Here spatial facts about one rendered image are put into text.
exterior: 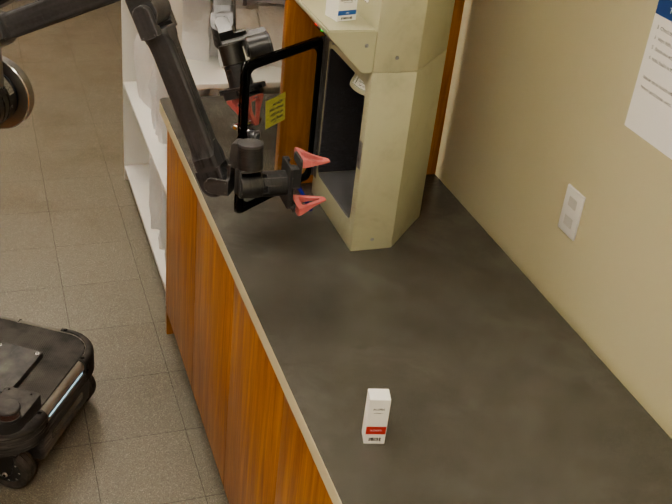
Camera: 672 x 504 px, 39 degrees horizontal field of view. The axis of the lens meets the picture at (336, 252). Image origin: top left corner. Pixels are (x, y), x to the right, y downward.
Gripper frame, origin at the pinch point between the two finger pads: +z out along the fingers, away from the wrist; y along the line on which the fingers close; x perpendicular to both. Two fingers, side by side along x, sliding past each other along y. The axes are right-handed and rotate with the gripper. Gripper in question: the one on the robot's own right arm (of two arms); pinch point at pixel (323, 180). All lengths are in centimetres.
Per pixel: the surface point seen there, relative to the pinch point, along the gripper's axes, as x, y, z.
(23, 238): 186, -120, -61
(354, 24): 12.7, 31.4, 8.2
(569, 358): -42, -25, 46
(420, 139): 15.9, 0.8, 30.5
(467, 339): -31.1, -25.4, 25.9
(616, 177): -29, 12, 55
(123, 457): 46, -120, -39
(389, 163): 8.8, -1.5, 19.7
